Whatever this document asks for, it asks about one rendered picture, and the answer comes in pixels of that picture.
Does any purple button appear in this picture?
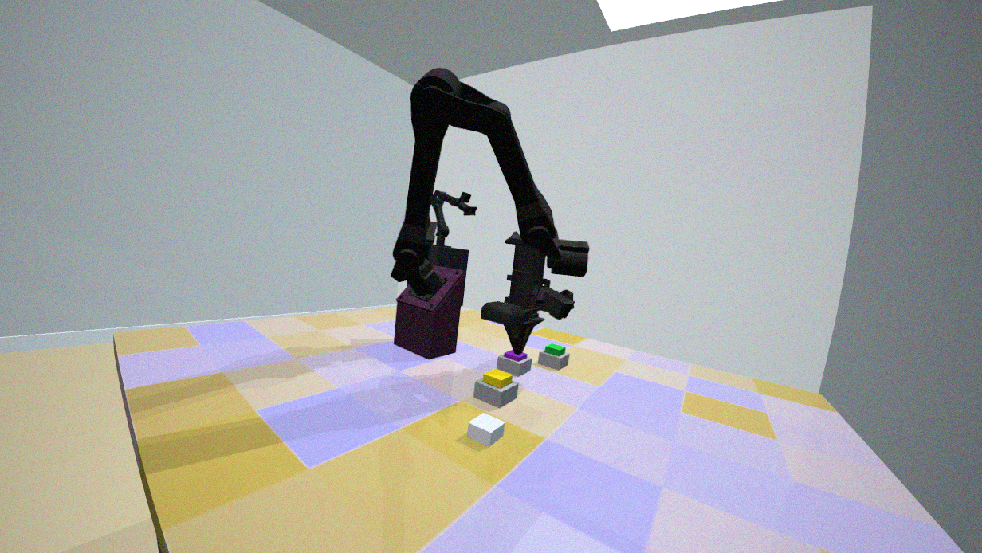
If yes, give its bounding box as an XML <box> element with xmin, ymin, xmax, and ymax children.
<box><xmin>497</xmin><ymin>350</ymin><xmax>532</xmax><ymax>377</ymax></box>

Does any yellow button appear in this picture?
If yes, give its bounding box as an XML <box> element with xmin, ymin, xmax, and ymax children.
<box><xmin>473</xmin><ymin>369</ymin><xmax>518</xmax><ymax>408</ymax></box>

